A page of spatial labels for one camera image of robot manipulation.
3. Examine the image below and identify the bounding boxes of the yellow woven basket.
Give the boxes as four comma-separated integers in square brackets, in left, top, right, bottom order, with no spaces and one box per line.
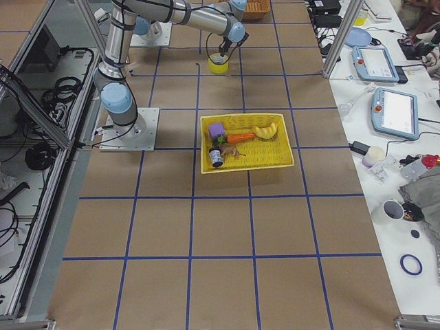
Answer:
[199,113,294,174]

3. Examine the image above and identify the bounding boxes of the yellow cup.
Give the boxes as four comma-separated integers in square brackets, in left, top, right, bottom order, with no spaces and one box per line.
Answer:
[353,9,369,27]

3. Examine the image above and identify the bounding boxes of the black electronics boxes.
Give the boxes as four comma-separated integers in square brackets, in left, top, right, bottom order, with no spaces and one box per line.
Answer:
[307,0,342,28]

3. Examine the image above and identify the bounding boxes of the teach pendant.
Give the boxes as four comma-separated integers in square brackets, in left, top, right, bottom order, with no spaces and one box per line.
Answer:
[371,87,419,140]
[351,46,400,83]

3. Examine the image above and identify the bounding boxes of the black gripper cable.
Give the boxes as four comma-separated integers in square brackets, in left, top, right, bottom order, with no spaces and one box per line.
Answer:
[205,32,241,65]

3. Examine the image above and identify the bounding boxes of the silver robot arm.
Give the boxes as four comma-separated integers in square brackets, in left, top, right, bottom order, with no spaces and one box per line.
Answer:
[124,1,248,56]
[93,1,248,138]

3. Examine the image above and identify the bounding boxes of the light blue plate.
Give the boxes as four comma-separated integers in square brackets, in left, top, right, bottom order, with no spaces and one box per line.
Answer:
[344,27,372,47]

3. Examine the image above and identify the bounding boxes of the white purple cup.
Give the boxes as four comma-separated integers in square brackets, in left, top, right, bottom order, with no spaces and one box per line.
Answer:
[362,146,386,168]

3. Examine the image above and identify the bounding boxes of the brown toy animal figure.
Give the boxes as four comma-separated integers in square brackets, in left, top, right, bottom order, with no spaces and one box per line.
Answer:
[219,143,245,159]

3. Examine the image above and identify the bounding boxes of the black coiled cables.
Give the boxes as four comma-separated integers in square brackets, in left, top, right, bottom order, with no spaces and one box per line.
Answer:
[41,76,83,118]

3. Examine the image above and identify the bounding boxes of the blue ring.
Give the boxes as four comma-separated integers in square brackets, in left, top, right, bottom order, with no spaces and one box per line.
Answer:
[399,254,424,276]

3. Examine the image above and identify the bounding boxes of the aluminium side frame rail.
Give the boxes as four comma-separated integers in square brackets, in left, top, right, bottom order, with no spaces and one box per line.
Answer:
[0,99,104,320]

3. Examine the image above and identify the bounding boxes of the small black-capped bottle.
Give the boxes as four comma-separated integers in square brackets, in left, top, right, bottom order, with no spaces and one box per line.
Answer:
[209,146,223,168]

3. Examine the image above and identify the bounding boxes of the black power adapter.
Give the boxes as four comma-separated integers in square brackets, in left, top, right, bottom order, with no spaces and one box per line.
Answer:
[349,141,370,156]

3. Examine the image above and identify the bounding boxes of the lower teach pendant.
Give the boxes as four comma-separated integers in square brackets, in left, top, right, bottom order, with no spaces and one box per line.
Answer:
[371,87,419,140]

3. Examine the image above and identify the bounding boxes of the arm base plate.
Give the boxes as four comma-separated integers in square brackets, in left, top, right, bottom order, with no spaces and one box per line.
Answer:
[130,20,172,48]
[98,107,160,152]

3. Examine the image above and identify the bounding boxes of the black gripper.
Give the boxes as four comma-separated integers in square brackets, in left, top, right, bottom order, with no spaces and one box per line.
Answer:
[219,32,248,61]

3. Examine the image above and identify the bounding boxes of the purple foam cube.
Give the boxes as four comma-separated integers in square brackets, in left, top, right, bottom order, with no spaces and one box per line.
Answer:
[208,122,226,140]

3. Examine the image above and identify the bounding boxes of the upper teach pendant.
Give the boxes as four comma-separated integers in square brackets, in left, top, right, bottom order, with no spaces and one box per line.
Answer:
[351,46,400,83]

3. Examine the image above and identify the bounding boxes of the red toy figure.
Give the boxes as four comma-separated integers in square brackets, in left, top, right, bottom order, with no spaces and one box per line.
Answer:
[421,154,439,169]

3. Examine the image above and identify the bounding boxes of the yellow tape roll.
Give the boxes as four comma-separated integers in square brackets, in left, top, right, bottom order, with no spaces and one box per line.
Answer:
[208,53,229,74]

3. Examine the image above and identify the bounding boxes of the grey cloth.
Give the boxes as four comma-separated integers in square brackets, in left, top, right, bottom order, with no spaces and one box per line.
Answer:
[399,166,439,268]

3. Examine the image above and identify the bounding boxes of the black small bowl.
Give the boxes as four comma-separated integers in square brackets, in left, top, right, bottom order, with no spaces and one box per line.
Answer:
[402,202,425,222]

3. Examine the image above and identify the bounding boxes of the orange woven basket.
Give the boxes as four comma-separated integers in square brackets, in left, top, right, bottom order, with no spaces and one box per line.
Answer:
[243,0,270,21]

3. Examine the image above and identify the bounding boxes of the white mug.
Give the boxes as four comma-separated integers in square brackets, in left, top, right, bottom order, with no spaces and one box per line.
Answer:
[371,199,405,226]

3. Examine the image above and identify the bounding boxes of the toy croissant bread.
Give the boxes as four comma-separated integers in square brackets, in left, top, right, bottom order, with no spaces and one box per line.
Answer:
[252,122,278,140]

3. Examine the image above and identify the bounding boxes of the orange toy carrot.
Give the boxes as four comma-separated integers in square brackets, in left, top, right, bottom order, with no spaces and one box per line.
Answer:
[214,133,256,144]

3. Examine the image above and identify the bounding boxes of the clear plastic packaging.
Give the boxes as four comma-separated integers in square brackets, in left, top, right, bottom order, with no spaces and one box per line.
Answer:
[368,155,402,184]

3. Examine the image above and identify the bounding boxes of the aluminium frame post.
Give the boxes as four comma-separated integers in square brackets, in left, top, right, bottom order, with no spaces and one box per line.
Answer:
[322,0,364,78]

